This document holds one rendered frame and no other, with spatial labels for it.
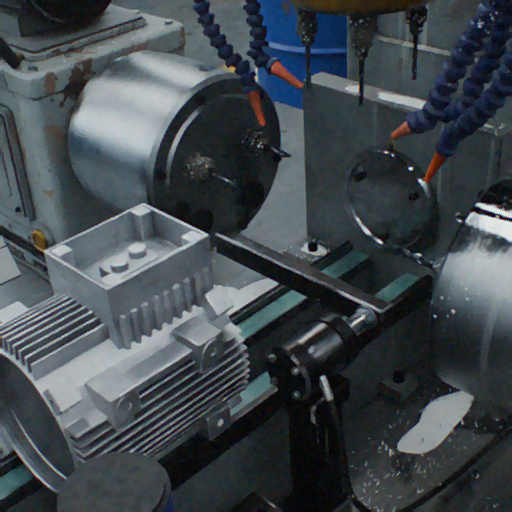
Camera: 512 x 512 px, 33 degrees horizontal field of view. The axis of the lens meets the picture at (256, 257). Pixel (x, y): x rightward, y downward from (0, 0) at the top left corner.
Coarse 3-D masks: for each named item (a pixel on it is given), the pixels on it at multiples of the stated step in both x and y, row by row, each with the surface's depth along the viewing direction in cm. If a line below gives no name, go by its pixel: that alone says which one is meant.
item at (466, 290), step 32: (480, 192) 84; (480, 224) 81; (416, 256) 92; (448, 256) 82; (480, 256) 80; (448, 288) 81; (480, 288) 79; (448, 320) 82; (480, 320) 79; (448, 352) 83; (480, 352) 80; (448, 384) 90; (480, 384) 83
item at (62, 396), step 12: (216, 288) 83; (204, 300) 83; (216, 300) 83; (228, 300) 83; (216, 312) 82; (60, 384) 73; (72, 384) 73; (48, 396) 73; (60, 396) 72; (72, 396) 73; (240, 396) 90; (60, 408) 72; (0, 432) 87
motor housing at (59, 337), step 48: (0, 336) 77; (48, 336) 76; (96, 336) 77; (144, 336) 80; (240, 336) 85; (0, 384) 86; (48, 384) 74; (144, 384) 77; (192, 384) 81; (240, 384) 87; (48, 432) 88; (96, 432) 74; (144, 432) 78; (192, 432) 84; (48, 480) 84
